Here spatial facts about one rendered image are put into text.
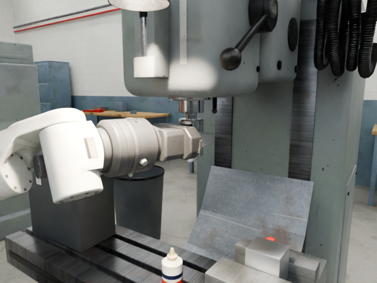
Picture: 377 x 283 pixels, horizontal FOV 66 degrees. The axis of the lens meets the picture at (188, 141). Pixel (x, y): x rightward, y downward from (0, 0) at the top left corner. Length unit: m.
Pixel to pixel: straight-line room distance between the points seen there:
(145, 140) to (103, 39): 6.84
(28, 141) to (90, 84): 7.15
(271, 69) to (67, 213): 0.60
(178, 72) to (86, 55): 7.26
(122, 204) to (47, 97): 5.58
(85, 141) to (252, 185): 0.60
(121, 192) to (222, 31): 2.14
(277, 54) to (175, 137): 0.27
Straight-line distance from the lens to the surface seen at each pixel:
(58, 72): 7.85
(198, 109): 0.54
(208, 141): 0.55
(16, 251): 0.97
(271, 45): 0.60
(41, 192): 0.90
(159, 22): 0.46
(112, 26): 7.07
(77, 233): 0.82
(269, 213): 0.89
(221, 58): 0.40
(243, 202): 0.91
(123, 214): 2.57
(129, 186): 2.43
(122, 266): 0.76
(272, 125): 0.88
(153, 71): 0.44
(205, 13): 0.45
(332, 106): 0.84
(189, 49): 0.45
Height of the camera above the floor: 1.32
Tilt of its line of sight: 10 degrees down
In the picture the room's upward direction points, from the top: straight up
